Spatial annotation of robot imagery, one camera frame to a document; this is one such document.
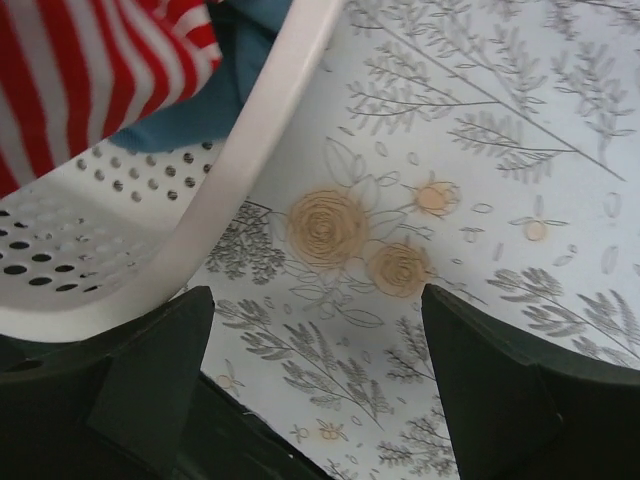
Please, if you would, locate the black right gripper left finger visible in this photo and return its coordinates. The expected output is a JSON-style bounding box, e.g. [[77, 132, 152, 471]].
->
[[1, 287, 324, 479]]

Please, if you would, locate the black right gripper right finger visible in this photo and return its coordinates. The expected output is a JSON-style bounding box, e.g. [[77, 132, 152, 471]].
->
[[421, 285, 639, 479]]

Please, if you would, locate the white oval perforated basket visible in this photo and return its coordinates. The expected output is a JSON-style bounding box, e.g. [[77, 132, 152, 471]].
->
[[1, 1, 343, 343]]

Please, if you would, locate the red white striped tank top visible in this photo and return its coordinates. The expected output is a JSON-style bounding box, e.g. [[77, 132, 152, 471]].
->
[[1, 0, 222, 196]]

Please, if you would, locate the blue garment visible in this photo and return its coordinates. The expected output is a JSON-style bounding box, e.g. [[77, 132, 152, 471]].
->
[[110, 0, 292, 153]]

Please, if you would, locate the floral table mat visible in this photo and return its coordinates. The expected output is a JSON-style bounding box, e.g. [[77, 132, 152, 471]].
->
[[197, 1, 639, 479]]

